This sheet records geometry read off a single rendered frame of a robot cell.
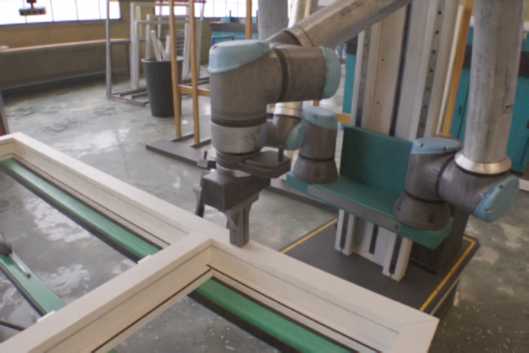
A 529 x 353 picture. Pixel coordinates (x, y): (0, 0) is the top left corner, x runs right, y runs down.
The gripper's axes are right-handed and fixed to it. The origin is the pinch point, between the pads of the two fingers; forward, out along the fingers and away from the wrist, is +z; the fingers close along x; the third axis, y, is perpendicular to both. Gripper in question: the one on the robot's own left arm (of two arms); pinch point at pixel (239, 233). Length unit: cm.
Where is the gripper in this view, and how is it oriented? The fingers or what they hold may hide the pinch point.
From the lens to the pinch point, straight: 68.5
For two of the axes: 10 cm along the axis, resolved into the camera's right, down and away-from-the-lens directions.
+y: -8.1, -2.6, 5.3
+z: -0.2, 9.1, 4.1
